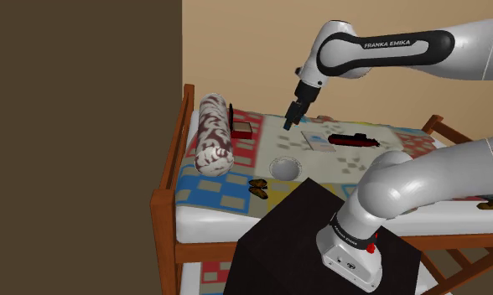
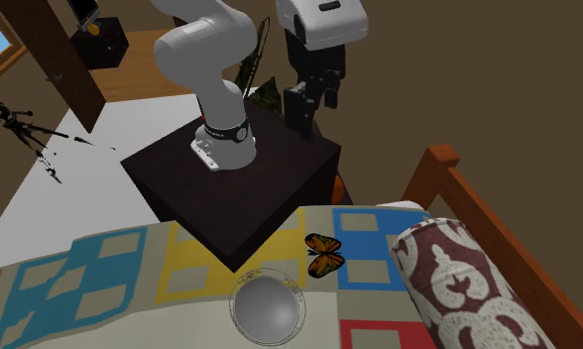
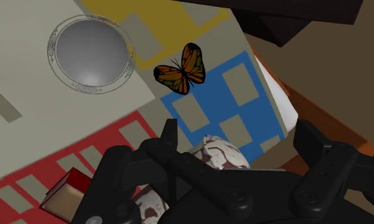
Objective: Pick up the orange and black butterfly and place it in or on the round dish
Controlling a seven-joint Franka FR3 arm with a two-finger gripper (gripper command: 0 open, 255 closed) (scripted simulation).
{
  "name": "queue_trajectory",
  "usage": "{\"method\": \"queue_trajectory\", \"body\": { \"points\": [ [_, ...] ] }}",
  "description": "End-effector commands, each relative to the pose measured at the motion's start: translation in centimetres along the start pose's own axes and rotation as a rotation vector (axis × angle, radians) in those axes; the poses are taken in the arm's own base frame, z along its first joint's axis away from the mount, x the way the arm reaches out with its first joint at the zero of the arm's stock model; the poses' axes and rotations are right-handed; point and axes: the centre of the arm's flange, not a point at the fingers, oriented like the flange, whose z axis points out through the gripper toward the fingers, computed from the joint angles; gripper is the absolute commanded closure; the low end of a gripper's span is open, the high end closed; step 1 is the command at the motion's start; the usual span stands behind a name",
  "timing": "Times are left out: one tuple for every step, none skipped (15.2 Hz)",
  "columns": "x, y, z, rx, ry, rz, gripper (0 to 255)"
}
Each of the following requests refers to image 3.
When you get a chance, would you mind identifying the dark robot stand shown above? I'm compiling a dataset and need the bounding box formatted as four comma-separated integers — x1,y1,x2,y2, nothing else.
171,0,365,48

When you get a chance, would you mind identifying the red box with tan face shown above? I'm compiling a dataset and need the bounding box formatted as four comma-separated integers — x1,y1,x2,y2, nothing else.
39,167,94,223

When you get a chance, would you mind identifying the white and maroon patterned vase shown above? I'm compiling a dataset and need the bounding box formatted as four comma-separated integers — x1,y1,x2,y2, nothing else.
133,134,251,224

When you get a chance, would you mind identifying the orange butterfly figure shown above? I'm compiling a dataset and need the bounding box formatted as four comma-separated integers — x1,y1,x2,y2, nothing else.
153,42,207,95

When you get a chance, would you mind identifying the grey bowl with ornate rim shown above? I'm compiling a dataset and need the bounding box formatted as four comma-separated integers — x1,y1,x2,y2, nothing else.
46,14,137,95

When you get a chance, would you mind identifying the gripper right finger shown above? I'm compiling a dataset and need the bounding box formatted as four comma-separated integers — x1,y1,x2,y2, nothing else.
291,119,374,221

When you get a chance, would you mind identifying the bed with colourful patterned cover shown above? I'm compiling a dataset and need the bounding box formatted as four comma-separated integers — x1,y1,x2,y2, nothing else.
0,0,374,224

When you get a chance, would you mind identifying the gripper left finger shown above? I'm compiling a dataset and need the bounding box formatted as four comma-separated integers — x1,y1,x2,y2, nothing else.
70,118,254,224

